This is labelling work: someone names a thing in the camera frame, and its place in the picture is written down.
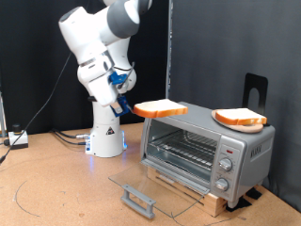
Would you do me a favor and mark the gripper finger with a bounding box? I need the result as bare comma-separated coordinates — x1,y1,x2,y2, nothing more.
112,101,124,115

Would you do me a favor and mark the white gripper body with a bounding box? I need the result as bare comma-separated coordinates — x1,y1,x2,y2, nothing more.
87,74,120,107

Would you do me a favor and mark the black spatula with blue block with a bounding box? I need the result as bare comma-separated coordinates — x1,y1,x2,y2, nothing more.
87,94,149,119

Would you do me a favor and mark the silver oven knob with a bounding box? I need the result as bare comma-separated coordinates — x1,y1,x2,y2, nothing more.
218,157,233,172
214,177,230,192

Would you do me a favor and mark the wooden block under oven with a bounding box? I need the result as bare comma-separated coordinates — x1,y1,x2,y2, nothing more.
147,168,229,218

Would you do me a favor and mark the silver toaster oven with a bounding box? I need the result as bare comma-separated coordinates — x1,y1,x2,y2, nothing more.
139,102,277,209

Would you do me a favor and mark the vertical metal pole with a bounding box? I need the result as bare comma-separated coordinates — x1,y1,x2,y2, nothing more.
165,0,174,102

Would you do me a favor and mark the black curtain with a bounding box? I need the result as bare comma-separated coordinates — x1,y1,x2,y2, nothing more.
0,0,170,137

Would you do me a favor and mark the grey emergency stop box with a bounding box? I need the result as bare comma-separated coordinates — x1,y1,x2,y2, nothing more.
8,123,29,151

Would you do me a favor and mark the metal stand leg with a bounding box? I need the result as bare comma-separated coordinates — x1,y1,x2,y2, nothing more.
0,90,8,138

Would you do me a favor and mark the grey curtain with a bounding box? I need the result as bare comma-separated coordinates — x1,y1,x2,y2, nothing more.
170,0,301,212

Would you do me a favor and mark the black metal bookend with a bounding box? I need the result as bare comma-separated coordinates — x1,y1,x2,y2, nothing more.
243,73,270,127

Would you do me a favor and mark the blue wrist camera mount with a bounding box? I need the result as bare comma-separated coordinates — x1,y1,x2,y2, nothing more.
108,71,129,87

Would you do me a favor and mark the base cable with silver connector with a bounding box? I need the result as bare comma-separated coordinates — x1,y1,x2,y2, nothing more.
51,128,92,141

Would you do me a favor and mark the black base cable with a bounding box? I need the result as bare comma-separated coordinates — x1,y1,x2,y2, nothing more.
54,131,88,147

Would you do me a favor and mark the long black camera cable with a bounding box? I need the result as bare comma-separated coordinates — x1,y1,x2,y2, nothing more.
0,51,136,164

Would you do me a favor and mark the metal wire oven rack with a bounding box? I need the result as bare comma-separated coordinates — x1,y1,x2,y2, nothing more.
148,130,218,170

